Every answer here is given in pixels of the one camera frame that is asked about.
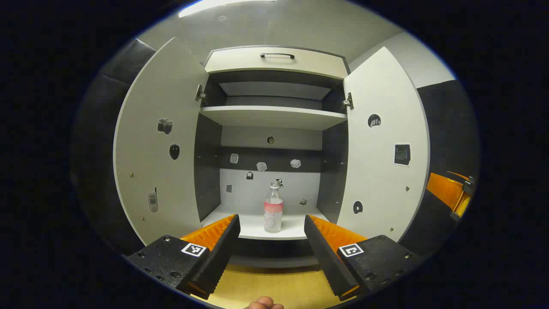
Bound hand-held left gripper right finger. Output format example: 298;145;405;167
304;214;423;301

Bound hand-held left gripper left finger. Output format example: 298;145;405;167
124;213;241;300

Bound grey cabinet door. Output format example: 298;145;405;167
337;46;431;243
112;36;210;246

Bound clear plastic bottle pink label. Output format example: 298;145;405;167
263;181;284;233

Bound grey cabinet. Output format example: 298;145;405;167
194;45;350;269

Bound grey cabinet drawer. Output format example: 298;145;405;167
204;46;349;80

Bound black backdrop cloth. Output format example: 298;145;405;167
71;38;480;258

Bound ceiling light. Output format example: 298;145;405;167
178;0;277;18

